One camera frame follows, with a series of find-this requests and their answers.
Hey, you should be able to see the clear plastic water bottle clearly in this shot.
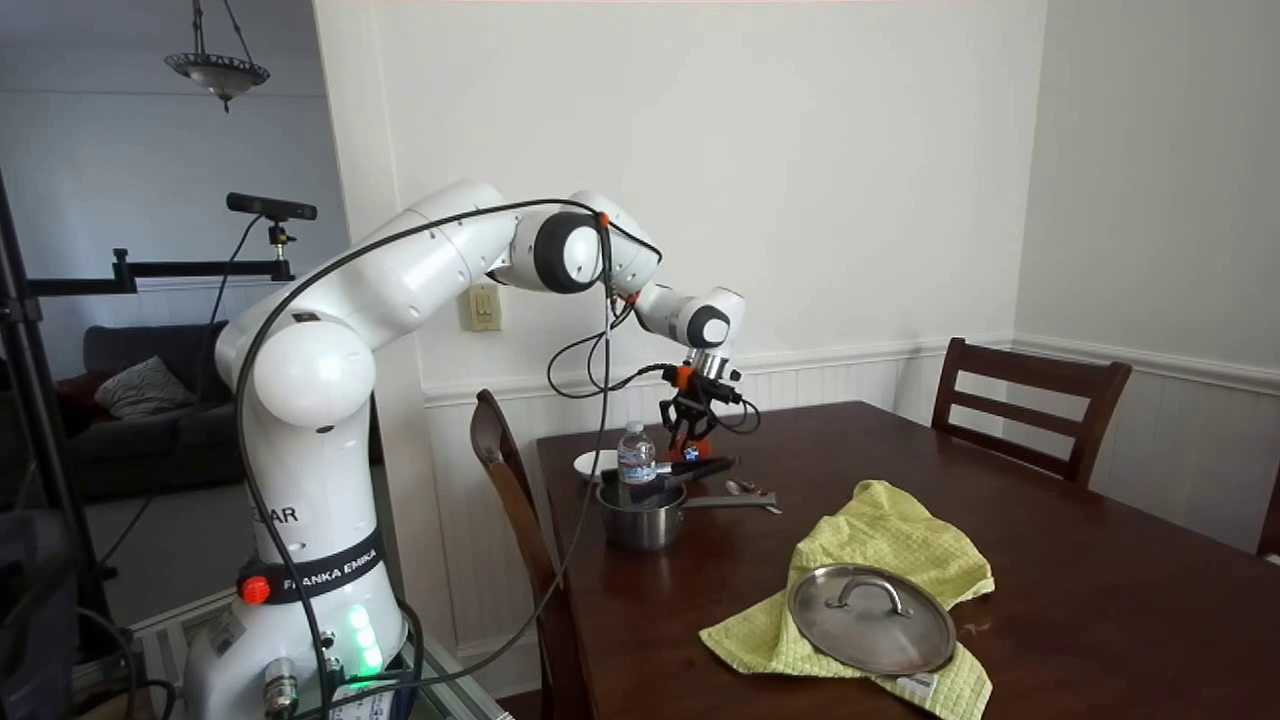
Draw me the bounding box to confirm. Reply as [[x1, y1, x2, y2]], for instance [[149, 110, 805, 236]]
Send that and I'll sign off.
[[612, 421, 663, 507]]

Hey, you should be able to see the beige wall light switch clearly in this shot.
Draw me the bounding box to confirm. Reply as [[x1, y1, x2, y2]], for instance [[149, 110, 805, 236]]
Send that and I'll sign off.
[[462, 281, 506, 335]]

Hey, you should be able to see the yellow-green dish towel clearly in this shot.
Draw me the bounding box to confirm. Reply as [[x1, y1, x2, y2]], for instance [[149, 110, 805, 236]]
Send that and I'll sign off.
[[695, 477, 1002, 720]]

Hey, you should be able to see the black tripod stand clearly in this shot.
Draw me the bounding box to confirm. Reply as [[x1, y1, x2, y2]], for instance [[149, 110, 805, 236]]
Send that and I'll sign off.
[[0, 173, 123, 673]]

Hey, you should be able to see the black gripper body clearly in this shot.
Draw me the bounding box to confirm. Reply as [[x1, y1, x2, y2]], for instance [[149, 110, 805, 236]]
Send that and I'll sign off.
[[655, 357, 746, 423]]

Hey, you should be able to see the steel saucepan with handle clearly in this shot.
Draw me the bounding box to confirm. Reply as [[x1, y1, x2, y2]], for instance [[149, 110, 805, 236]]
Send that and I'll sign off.
[[593, 477, 785, 554]]

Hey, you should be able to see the glass pot lid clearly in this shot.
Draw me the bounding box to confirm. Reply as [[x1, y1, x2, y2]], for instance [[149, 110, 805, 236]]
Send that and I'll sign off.
[[785, 565, 959, 678]]

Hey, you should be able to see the slat-back dark wooden chair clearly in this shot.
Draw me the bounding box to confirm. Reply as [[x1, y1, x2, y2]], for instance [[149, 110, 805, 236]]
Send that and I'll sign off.
[[929, 335, 1138, 490]]

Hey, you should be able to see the white bowl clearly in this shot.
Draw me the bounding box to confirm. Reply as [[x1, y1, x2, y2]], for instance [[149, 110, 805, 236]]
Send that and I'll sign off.
[[574, 444, 626, 483]]

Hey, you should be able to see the black camera on stand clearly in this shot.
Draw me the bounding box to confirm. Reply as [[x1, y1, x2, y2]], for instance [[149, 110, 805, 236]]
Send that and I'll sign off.
[[219, 187, 325, 223]]

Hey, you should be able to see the grey sofa pillow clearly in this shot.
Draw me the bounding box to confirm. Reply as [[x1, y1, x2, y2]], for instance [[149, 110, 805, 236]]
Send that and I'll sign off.
[[91, 352, 203, 423]]

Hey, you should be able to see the dark sofa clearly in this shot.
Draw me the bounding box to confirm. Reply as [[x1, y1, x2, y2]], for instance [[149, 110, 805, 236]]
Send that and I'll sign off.
[[55, 316, 253, 502]]

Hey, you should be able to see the hanging ceiling lamp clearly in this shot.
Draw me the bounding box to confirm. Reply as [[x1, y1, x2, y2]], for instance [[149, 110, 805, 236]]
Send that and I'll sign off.
[[159, 0, 277, 116]]

